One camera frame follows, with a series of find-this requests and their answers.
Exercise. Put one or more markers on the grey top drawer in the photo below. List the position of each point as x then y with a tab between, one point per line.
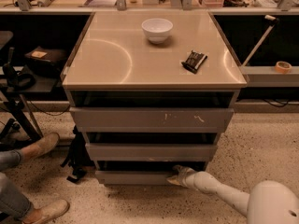
151	120

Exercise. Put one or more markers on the grey drawer cabinet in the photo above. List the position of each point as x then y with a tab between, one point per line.
116	66

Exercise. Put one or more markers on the tan shoe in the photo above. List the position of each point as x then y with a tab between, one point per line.
44	145
47	213

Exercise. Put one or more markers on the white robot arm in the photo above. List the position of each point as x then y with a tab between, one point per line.
269	202

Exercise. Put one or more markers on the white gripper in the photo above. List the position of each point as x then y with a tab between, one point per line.
191	178

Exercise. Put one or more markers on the grey bottom drawer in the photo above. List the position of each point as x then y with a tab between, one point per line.
133	178

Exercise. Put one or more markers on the blue jeans leg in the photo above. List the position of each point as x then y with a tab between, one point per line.
12	201
10	159

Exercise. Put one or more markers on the grey drawer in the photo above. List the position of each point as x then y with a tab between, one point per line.
151	120
116	152
133	178

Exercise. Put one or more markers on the blue jeans leg lower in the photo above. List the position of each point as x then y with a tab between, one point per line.
12	201

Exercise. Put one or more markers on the tan shoe upper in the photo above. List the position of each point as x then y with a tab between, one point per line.
44	145

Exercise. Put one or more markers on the grey middle drawer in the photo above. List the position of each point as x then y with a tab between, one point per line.
116	152

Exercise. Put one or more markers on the white bowl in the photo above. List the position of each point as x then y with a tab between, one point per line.
157	30

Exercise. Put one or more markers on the tan shoe lower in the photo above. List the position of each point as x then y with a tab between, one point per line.
47	213

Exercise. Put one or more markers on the masking tape roll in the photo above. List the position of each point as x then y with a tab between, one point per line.
283	67

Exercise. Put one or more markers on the black headphones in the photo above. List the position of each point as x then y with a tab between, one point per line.
17	80

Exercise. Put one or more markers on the black side table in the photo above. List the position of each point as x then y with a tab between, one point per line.
16	102

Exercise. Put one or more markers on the blue jeans leg upper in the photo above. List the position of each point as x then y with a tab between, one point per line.
10	159

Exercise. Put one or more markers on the black snack packet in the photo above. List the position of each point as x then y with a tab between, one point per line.
194	61

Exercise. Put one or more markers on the black bag with label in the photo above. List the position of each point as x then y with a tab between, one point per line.
46	62

